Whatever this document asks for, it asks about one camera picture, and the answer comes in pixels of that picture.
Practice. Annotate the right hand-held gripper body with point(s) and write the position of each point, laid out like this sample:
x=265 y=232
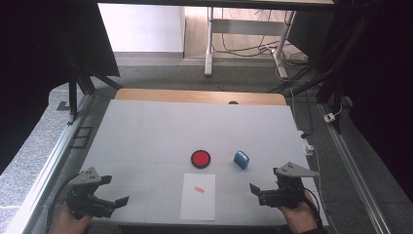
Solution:
x=289 y=195

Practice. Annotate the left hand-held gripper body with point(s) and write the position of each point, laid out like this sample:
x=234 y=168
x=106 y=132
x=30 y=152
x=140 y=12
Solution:
x=84 y=201

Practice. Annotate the blue transparent stamp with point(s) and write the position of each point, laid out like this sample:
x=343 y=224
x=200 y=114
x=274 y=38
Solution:
x=241 y=160

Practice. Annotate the person's right hand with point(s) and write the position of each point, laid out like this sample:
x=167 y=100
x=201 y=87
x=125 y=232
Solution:
x=300 y=219

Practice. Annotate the person's left hand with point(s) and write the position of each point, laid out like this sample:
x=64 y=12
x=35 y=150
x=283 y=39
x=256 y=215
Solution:
x=69 y=226

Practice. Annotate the white paper sheet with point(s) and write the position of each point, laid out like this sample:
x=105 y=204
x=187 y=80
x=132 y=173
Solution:
x=198 y=204

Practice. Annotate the round red ink pad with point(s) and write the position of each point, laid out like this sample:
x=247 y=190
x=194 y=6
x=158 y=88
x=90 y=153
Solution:
x=200 y=159

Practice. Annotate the small white adapter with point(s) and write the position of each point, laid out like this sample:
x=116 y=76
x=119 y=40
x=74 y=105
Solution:
x=329 y=117

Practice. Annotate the black metal stand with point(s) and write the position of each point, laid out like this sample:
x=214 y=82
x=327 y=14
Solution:
x=74 y=91
x=331 y=78

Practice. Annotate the dark curtain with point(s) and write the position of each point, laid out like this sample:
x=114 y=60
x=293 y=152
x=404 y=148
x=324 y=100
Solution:
x=383 y=81
x=29 y=65

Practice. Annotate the aluminium rail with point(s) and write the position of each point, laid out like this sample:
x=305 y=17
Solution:
x=45 y=175
x=354 y=172

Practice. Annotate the white metal desk frame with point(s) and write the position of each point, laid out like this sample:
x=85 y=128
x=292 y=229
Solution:
x=246 y=27

